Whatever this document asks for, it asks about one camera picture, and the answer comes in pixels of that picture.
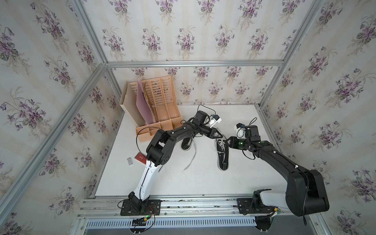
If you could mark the pink folder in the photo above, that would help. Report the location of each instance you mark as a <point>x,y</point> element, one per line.
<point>142,104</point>

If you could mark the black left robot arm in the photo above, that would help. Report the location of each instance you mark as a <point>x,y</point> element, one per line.
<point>159,152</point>

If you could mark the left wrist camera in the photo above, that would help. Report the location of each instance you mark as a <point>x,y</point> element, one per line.
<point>202,118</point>

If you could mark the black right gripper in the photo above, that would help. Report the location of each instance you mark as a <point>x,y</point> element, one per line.
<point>232,142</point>

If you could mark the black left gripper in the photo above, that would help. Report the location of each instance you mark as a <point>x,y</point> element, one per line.
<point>211,132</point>

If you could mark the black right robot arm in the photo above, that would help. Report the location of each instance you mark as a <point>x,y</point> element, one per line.
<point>306,191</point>

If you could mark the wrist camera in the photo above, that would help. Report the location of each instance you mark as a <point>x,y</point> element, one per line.
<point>202,118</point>
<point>246,131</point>

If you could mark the black canvas sneaker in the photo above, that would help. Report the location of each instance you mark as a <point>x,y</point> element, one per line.
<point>223,154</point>
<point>186,145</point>

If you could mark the small circuit board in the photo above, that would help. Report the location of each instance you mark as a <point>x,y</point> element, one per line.
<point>139,222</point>

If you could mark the beige folder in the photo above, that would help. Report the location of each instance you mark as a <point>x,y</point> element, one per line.
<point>128,104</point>

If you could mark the red card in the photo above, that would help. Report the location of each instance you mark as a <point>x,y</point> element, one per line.
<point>141,158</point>

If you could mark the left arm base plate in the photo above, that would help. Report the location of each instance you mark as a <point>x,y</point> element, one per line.
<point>148,207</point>

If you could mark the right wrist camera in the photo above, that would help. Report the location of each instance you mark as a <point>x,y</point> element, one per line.
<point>246,131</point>

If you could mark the peach plastic file organizer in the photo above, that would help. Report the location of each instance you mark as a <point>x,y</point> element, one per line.
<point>159,94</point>

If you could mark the small grey tag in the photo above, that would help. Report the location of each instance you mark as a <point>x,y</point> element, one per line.
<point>129,161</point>

